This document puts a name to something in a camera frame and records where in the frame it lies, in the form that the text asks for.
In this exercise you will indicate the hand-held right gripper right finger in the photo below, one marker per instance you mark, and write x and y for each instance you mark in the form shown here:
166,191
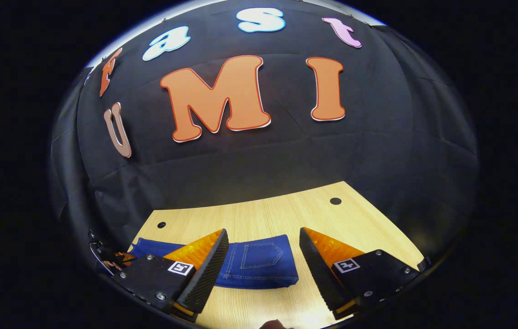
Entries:
320,278

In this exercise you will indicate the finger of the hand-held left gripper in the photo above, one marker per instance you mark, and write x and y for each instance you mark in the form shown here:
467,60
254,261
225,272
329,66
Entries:
126,259

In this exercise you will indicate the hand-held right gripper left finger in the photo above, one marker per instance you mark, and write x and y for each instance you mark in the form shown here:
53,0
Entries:
206,278

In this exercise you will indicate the blue denim jeans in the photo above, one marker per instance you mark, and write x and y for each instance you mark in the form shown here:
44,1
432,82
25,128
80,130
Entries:
259,265

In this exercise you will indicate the black backdrop cloth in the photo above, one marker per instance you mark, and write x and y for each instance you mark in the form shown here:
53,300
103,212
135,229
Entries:
286,155

